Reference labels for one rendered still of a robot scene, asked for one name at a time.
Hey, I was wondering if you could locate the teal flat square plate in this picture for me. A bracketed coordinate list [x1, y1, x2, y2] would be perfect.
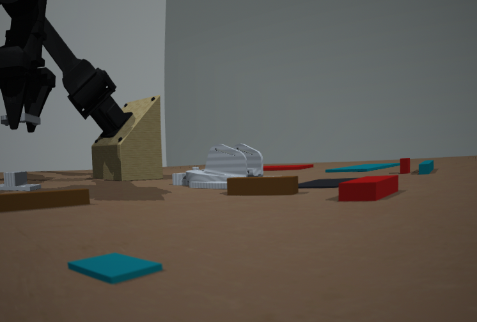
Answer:
[67, 253, 162, 284]

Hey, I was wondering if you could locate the teal flat rectangular plate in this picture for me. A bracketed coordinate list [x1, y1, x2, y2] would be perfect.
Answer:
[325, 163, 400, 173]

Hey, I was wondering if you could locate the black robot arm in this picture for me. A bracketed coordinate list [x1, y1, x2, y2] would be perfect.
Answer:
[0, 0, 133, 137]

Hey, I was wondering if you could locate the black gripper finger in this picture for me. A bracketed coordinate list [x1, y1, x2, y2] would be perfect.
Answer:
[0, 72, 32, 130]
[24, 86, 52, 133]

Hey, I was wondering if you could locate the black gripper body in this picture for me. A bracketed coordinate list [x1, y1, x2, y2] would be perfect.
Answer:
[0, 20, 56, 88]

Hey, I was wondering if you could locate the teal block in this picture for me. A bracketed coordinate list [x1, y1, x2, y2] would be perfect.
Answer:
[419, 160, 434, 174]

